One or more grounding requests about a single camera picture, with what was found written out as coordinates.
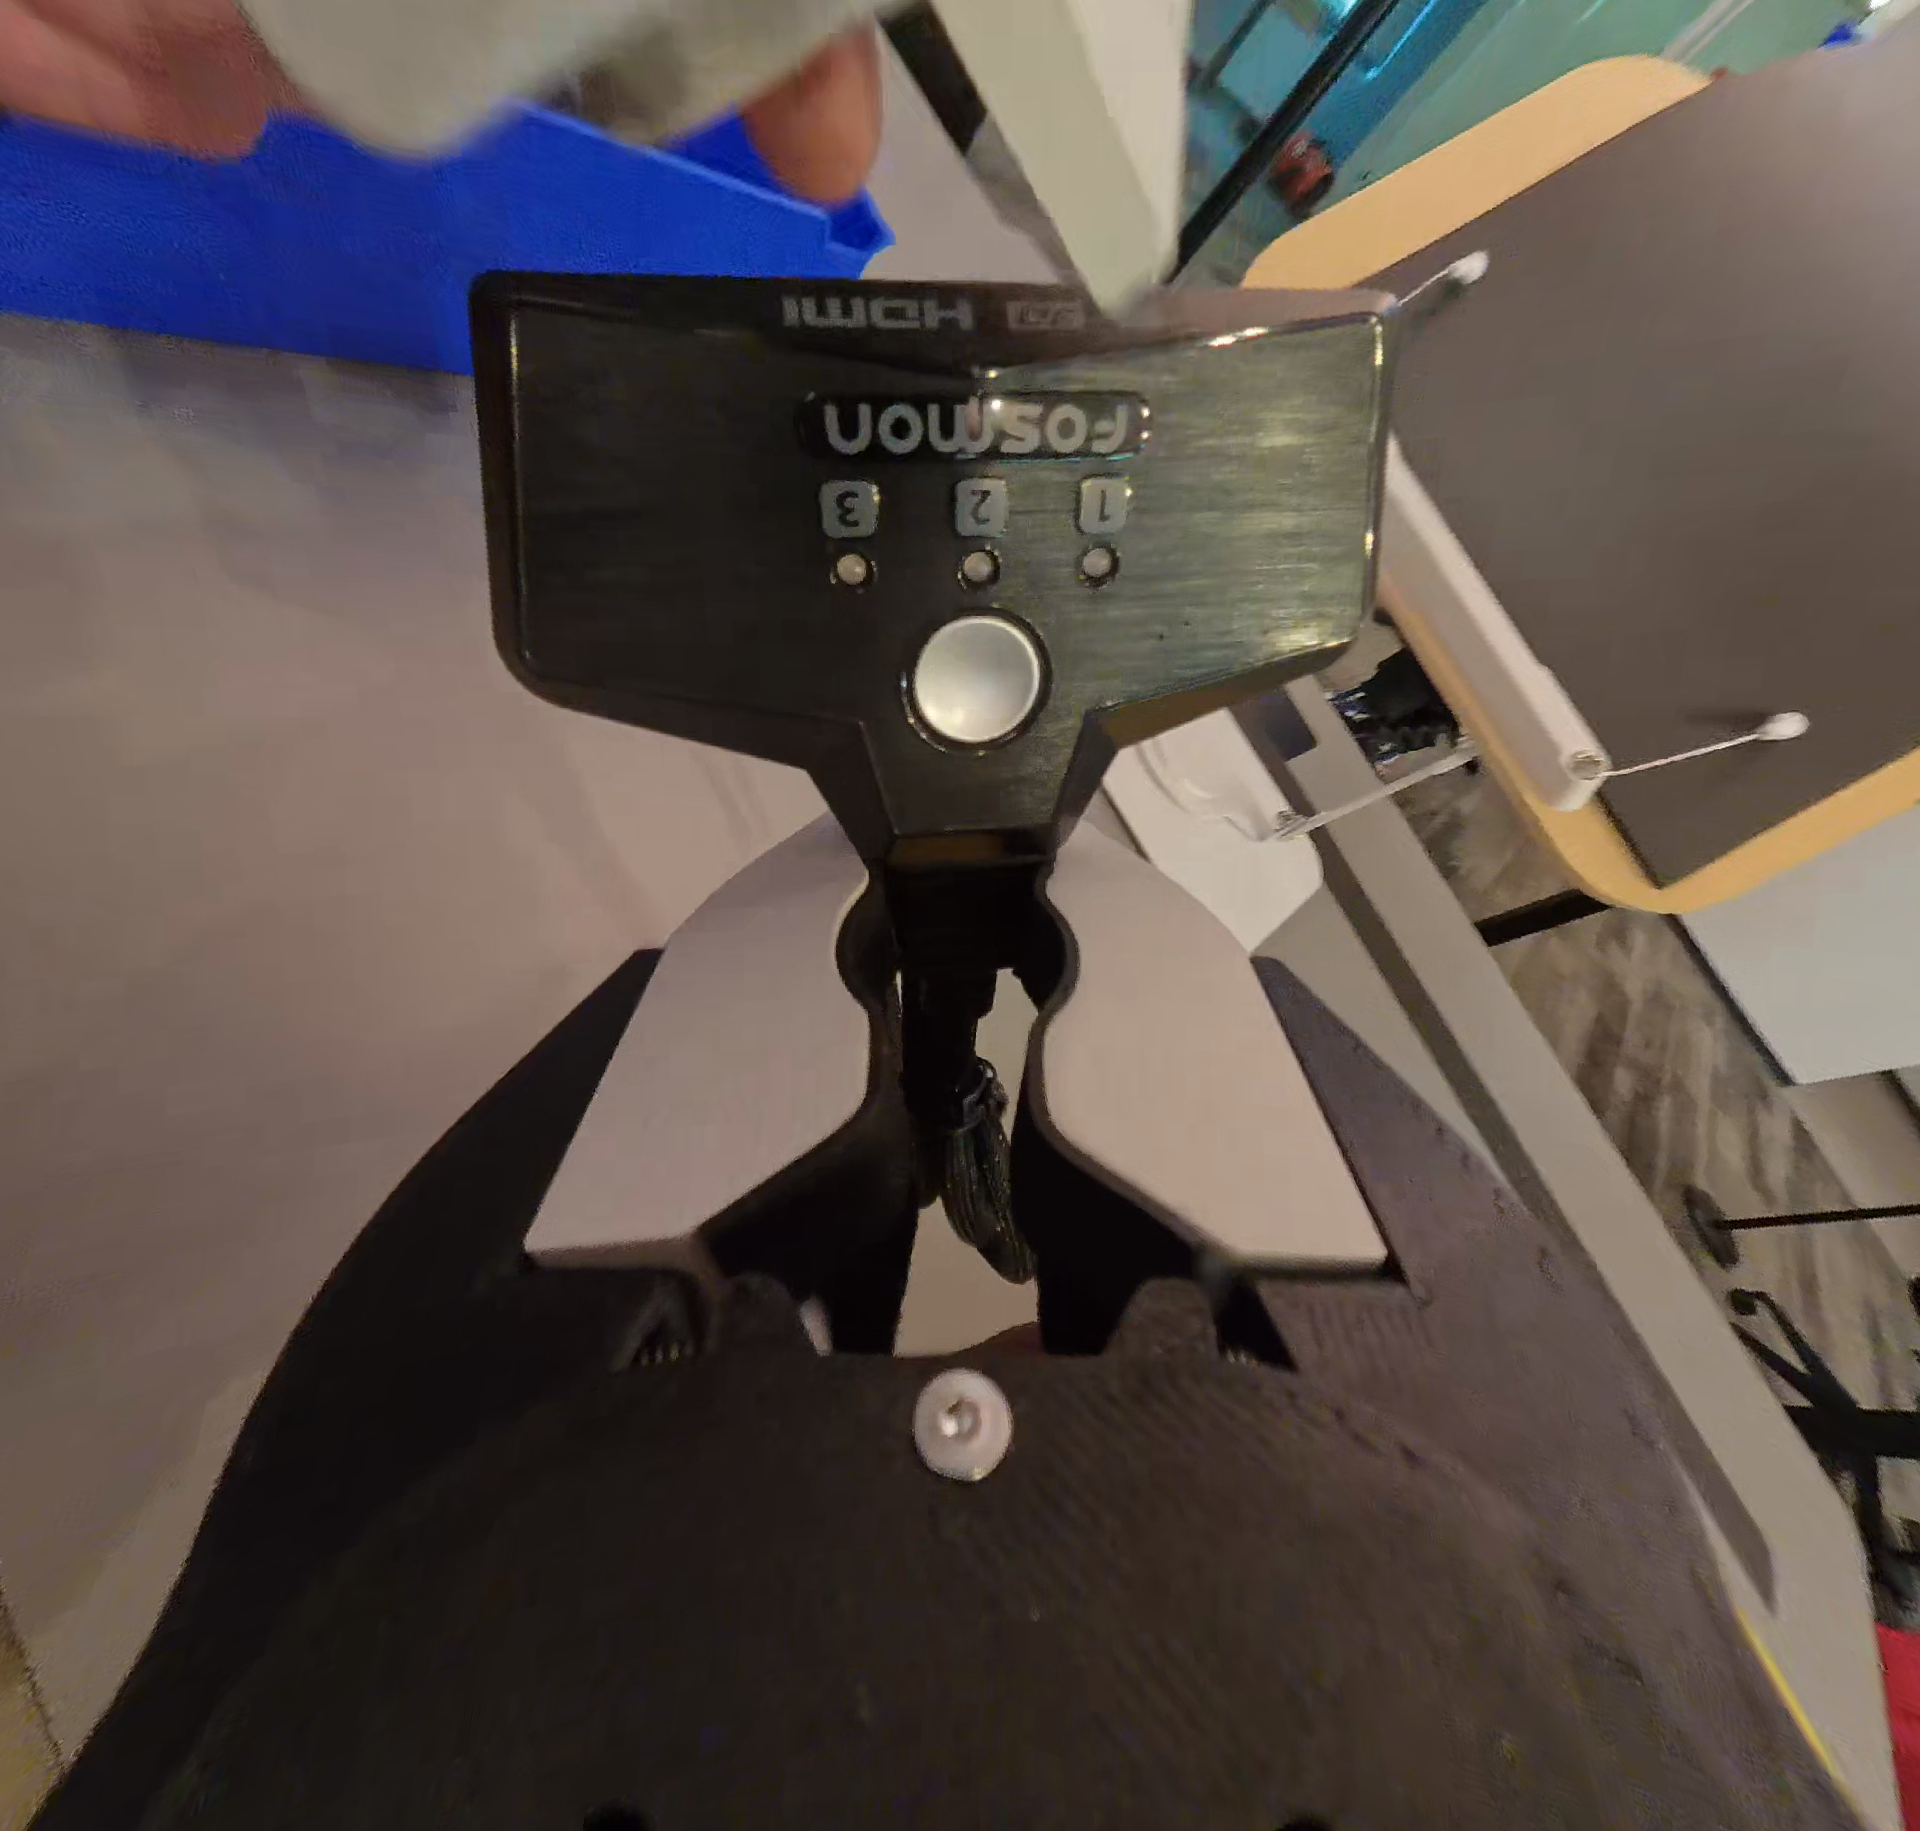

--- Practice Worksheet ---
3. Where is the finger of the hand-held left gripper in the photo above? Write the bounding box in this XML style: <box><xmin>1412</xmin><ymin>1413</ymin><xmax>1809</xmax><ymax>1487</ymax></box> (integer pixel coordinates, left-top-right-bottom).
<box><xmin>200</xmin><ymin>0</ymin><xmax>918</xmax><ymax>164</ymax></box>
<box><xmin>883</xmin><ymin>0</ymin><xmax>1205</xmax><ymax>325</ymax></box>

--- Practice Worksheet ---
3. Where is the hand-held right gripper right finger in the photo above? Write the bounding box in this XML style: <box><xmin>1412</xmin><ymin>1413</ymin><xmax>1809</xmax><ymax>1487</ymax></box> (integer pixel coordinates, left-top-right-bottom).
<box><xmin>1008</xmin><ymin>806</ymin><xmax>1393</xmax><ymax>1354</ymax></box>

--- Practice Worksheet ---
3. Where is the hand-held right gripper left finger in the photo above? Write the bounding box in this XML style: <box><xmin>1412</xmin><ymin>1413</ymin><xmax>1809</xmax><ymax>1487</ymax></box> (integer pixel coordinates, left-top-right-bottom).
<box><xmin>523</xmin><ymin>815</ymin><xmax>918</xmax><ymax>1354</ymax></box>

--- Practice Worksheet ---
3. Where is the black braided cable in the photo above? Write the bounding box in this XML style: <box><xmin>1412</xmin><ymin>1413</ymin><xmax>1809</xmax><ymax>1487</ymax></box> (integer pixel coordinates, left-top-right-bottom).
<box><xmin>898</xmin><ymin>864</ymin><xmax>1038</xmax><ymax>1283</ymax></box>

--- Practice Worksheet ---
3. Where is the blue plastic bin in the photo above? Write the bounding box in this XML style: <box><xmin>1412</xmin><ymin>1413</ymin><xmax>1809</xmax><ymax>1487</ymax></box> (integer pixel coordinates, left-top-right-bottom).
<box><xmin>0</xmin><ymin>103</ymin><xmax>898</xmax><ymax>378</ymax></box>

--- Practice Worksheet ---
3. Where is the dark metal hdmi switch box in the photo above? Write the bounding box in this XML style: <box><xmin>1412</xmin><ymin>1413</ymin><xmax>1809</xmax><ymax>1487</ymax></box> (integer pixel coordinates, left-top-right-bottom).
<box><xmin>468</xmin><ymin>267</ymin><xmax>1398</xmax><ymax>873</ymax></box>

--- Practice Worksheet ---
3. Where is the person's left hand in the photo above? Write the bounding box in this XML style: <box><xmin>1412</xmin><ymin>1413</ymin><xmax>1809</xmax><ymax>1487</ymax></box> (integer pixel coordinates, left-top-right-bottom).
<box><xmin>0</xmin><ymin>0</ymin><xmax>890</xmax><ymax>207</ymax></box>

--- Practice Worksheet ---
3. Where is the white monitor stand base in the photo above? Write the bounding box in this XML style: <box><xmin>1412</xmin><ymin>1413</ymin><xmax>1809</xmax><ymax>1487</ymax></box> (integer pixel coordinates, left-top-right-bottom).
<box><xmin>1102</xmin><ymin>713</ymin><xmax>1329</xmax><ymax>963</ymax></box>

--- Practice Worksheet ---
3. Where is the black office chair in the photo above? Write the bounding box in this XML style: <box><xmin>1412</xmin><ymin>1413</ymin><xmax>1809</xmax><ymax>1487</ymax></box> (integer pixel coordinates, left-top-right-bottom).
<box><xmin>1327</xmin><ymin>649</ymin><xmax>1478</xmax><ymax>774</ymax></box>

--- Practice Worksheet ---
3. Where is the wood edged dark table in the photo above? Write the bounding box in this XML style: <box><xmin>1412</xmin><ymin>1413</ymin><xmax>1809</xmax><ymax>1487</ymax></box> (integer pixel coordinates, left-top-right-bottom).
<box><xmin>1242</xmin><ymin>54</ymin><xmax>1920</xmax><ymax>917</ymax></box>

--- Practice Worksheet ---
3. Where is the black floor stand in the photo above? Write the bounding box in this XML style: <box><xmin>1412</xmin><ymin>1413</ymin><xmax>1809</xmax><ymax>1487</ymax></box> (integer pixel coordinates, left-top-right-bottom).
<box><xmin>1680</xmin><ymin>1185</ymin><xmax>1920</xmax><ymax>1555</ymax></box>

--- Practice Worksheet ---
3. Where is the white table bracket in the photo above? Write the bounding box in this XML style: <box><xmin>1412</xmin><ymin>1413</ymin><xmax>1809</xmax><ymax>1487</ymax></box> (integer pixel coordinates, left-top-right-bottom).
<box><xmin>1372</xmin><ymin>479</ymin><xmax>1614</xmax><ymax>813</ymax></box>

